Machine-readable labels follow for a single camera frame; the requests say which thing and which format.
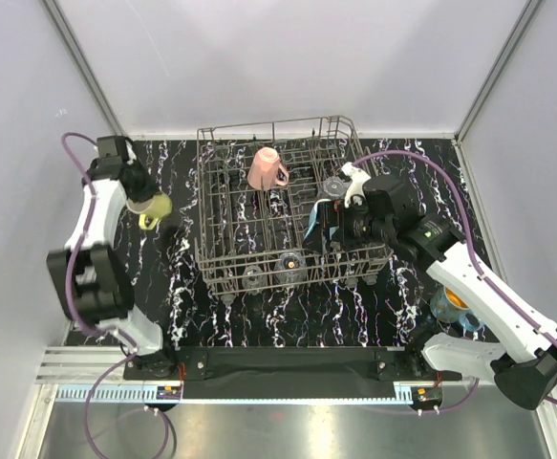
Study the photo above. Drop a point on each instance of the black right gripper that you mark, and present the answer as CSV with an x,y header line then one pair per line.
x,y
332,214

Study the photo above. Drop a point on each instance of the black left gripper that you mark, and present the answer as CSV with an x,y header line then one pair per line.
x,y
150,186

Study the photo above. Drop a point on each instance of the yellow ceramic mug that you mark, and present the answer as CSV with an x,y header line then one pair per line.
x,y
151,211

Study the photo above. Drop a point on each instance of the clear glass cup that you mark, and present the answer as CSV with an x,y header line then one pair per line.
x,y
333,188
290,268
254,279

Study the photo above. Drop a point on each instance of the pink ceramic mug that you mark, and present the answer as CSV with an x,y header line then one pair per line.
x,y
267,170

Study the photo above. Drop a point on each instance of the blue floral mug orange inside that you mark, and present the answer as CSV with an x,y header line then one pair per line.
x,y
448,308

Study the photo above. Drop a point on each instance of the light blue ceramic mug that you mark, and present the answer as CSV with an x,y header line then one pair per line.
x,y
312,219

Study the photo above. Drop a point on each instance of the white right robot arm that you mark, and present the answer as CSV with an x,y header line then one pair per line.
x,y
522,363

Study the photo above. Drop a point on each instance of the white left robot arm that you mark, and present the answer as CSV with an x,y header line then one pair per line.
x,y
93,287

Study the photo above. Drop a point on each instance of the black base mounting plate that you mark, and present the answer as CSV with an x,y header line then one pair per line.
x,y
392,364

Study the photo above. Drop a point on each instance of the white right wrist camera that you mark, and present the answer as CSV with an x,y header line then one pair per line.
x,y
358,178

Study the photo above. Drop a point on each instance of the grey wire dish rack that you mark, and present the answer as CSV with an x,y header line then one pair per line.
x,y
241,226

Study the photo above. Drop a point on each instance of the aluminium frame rail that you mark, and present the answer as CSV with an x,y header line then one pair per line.
x,y
73,370

